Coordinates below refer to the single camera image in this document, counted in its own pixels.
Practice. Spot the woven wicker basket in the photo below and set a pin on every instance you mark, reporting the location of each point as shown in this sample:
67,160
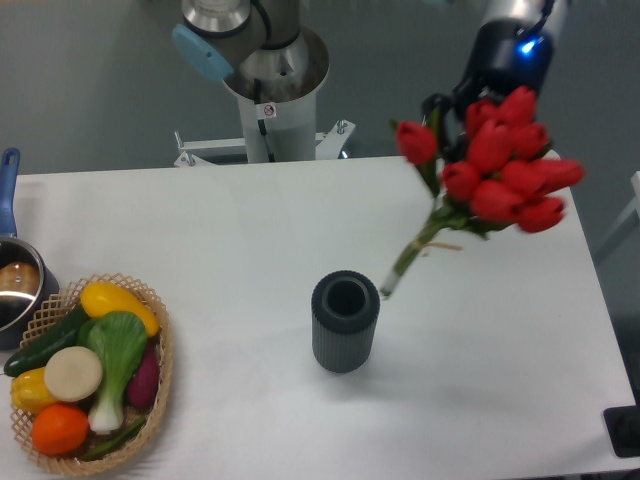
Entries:
54,309

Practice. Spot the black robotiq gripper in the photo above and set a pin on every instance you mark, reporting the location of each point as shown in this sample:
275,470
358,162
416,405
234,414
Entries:
507,54

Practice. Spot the round beige bun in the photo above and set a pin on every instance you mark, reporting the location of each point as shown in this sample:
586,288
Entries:
73,374

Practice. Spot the black device at table edge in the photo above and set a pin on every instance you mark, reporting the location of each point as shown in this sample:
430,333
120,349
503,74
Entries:
622,425

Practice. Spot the green cucumber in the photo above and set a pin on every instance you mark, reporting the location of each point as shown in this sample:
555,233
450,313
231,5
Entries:
39,351

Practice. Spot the yellow squash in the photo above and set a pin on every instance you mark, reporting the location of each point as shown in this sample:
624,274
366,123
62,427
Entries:
101,298

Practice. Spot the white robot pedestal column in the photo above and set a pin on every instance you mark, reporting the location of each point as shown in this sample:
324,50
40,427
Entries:
276,93

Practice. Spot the dark grey ribbed vase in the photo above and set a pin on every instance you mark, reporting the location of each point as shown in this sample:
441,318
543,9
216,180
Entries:
345,306

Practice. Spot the red tulip bouquet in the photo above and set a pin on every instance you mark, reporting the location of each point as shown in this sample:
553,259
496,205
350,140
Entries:
507,176

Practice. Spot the white furniture leg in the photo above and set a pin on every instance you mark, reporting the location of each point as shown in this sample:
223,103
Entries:
621,228

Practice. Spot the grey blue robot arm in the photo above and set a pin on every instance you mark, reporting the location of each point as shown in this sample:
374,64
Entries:
216,37

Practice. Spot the orange fruit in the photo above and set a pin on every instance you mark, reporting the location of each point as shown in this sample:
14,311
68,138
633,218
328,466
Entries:
59,429

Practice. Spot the yellow bell pepper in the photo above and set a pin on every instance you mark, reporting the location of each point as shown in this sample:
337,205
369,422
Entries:
29,392

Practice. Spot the purple sweet potato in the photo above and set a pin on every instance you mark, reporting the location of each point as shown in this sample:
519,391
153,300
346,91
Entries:
142,388

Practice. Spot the white metal base frame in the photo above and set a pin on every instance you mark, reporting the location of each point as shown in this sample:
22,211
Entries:
215,147

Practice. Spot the blue handled saucepan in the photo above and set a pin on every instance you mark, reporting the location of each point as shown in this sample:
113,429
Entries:
26,281

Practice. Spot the green chili pepper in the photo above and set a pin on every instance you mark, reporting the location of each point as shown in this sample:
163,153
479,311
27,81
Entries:
116,442

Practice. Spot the green bok choy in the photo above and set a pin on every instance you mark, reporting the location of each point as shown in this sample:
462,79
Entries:
119,340

